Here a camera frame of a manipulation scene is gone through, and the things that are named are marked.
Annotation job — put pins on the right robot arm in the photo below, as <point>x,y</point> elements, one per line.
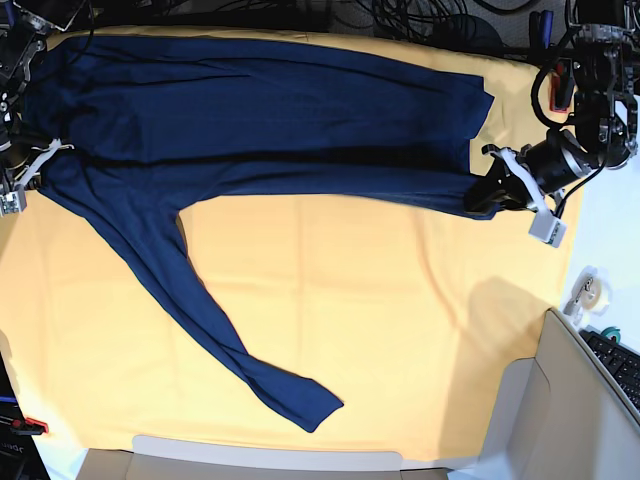
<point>25,29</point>

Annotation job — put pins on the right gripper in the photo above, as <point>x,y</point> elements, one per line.
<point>17,155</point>

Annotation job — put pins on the clear tape dispenser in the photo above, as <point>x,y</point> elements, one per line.
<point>591,293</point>

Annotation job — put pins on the white cardboard box bottom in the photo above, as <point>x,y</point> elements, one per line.
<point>160,458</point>

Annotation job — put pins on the red clamp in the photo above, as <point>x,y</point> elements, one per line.
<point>28,427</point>
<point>562,86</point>

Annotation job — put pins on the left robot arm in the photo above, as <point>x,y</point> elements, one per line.
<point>586,94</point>

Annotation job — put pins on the green tape roll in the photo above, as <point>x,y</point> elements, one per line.
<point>612,333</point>

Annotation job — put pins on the red clamp bottom left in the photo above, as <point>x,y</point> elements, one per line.
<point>28,427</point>

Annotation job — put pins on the black keyboard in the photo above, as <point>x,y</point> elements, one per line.
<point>620,362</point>

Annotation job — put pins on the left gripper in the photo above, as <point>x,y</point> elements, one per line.
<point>554,163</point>

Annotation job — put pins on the red clamp top right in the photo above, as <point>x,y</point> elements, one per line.
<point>562,86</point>

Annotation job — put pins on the dark blue long-sleeve shirt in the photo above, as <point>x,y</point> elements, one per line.
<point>157,124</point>

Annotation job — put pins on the yellow table cloth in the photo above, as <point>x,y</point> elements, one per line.
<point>408,315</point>

